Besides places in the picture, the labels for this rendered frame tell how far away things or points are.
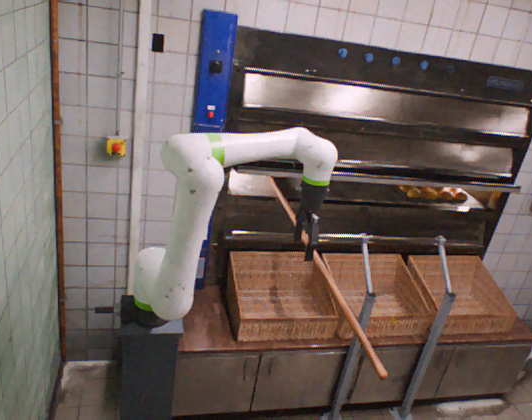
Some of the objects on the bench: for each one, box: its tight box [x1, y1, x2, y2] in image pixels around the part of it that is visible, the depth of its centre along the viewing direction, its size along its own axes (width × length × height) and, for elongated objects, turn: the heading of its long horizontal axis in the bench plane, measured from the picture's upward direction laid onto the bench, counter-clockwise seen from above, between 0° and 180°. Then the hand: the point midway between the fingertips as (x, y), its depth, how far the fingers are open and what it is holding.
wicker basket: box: [403, 255, 517, 336], centre depth 302 cm, size 49×56×28 cm
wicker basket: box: [226, 251, 338, 342], centre depth 271 cm, size 49×56×28 cm
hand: (302, 247), depth 168 cm, fingers open, 13 cm apart
